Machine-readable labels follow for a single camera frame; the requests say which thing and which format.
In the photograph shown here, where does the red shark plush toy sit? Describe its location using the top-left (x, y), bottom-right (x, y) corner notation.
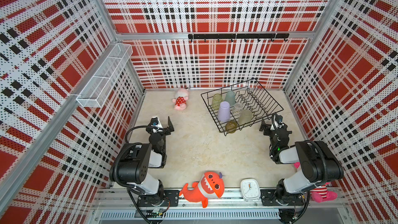
top-left (179, 171), bottom-right (225, 208)

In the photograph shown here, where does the white pink owl plush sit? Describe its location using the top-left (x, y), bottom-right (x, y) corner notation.
top-left (293, 161), bottom-right (339, 203)

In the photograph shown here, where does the purple plastic cup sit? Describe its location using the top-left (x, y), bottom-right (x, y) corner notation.
top-left (218, 101), bottom-right (230, 123)

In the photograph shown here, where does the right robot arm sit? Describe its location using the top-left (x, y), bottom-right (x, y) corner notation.
top-left (260, 114), bottom-right (344, 205)

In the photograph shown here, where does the black wire dish rack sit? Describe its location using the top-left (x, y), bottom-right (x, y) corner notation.
top-left (201, 78), bottom-right (284, 135)

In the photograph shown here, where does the clear glass cup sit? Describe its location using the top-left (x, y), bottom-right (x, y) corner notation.
top-left (232, 102), bottom-right (244, 117)

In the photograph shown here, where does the olive glass cup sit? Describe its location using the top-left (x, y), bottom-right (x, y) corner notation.
top-left (225, 120), bottom-right (238, 134)

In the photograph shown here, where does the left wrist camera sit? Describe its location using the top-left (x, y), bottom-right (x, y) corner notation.
top-left (149, 116), bottom-right (163, 128)

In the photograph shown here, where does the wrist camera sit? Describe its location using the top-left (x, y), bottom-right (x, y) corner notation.
top-left (271, 113), bottom-right (284, 130)
top-left (149, 116), bottom-right (163, 128)

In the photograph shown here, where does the teal textured plastic cup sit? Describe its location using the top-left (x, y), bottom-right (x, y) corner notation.
top-left (224, 90), bottom-right (236, 107)

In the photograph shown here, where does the bright green plastic cup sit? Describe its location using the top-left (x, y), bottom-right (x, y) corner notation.
top-left (211, 93), bottom-right (223, 111)

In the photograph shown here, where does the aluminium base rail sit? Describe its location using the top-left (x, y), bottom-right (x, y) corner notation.
top-left (88, 187), bottom-right (355, 224)

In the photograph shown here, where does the pink plush toy polka dress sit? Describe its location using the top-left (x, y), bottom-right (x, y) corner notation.
top-left (173, 88), bottom-right (189, 111)

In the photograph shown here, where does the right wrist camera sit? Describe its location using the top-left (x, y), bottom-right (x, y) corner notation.
top-left (271, 113), bottom-right (284, 130)

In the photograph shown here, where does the white kitchen scale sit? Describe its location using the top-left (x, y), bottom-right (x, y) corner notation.
top-left (240, 178), bottom-right (261, 201)

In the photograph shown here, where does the white wire mesh shelf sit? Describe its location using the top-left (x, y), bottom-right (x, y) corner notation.
top-left (77, 43), bottom-right (132, 108)

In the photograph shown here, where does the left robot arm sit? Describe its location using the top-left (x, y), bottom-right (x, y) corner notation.
top-left (109, 116), bottom-right (175, 206)

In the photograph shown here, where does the black wall hook rail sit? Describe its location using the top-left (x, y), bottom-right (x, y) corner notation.
top-left (188, 33), bottom-right (290, 40)

